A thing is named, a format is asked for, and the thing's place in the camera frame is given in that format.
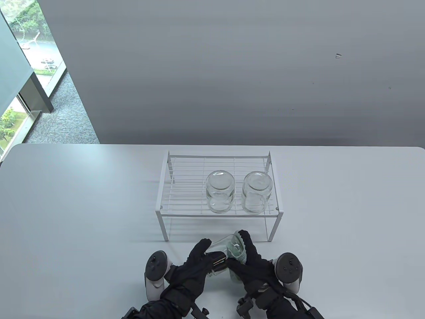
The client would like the black and white controller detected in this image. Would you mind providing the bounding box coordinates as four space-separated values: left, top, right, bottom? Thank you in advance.
272 253 304 294
144 250 173 298

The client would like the glass window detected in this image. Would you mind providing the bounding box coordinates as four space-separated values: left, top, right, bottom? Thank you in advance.
0 0 67 160

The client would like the grey window column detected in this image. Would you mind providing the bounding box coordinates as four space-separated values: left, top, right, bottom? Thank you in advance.
0 12 54 114

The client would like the person's left hand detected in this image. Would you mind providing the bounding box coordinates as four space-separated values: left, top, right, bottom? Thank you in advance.
161 239 229 301

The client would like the person's right forearm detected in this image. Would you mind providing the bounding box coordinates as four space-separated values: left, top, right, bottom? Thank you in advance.
264 289 307 319

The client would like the black cable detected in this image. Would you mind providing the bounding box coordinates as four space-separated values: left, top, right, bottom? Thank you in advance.
292 293 315 314

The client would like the white wire rack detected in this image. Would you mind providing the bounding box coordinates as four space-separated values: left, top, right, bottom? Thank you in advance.
155 151 284 242

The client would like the green fish scale cleaning cloth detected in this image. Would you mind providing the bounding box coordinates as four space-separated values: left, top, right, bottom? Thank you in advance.
226 234 249 283

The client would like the clear glass jar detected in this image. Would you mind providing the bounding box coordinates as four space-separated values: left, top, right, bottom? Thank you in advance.
205 234 247 278
205 170 235 213
241 171 274 214

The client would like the person's right hand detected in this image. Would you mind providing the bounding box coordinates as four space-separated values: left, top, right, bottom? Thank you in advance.
226 230 283 297

